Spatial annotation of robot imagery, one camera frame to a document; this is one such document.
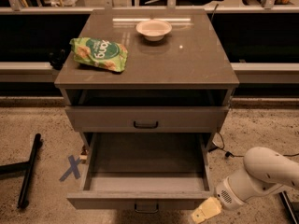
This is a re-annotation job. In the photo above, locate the grey top drawer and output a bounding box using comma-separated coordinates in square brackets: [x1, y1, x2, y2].
[65, 106, 228, 133]

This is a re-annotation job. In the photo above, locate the grey drawer cabinet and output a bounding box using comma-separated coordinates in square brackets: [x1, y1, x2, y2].
[55, 9, 238, 145]

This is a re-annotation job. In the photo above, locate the green snack bag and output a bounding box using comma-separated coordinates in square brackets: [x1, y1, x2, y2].
[70, 37, 128, 73]

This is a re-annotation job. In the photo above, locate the black power cable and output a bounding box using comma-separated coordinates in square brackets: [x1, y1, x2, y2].
[207, 132, 299, 159]

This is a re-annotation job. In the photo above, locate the black stand leg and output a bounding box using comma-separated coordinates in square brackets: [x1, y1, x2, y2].
[279, 191, 299, 224]
[0, 133, 43, 209]

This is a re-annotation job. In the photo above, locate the blue tape cross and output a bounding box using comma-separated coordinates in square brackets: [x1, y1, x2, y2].
[59, 155, 80, 182]

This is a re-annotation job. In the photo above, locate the black stand leg left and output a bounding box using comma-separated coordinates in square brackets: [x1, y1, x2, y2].
[0, 133, 43, 209]

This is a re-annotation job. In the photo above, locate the metal railing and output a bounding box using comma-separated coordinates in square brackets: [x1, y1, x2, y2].
[0, 0, 299, 15]

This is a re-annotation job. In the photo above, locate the white bowl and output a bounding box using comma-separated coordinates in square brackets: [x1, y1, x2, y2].
[136, 20, 172, 41]

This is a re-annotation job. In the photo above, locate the black clamp object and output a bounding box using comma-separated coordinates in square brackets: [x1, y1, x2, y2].
[49, 49, 65, 70]

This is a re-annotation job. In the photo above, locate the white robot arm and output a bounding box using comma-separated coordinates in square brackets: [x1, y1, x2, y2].
[191, 147, 299, 224]

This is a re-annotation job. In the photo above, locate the black stand leg right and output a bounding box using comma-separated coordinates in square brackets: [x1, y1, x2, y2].
[279, 191, 299, 224]

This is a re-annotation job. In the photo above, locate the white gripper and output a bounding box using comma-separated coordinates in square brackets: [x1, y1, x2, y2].
[191, 175, 249, 224]

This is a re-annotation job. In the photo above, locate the grey drawer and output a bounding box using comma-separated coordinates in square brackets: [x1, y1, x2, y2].
[65, 106, 228, 133]
[67, 133, 214, 214]

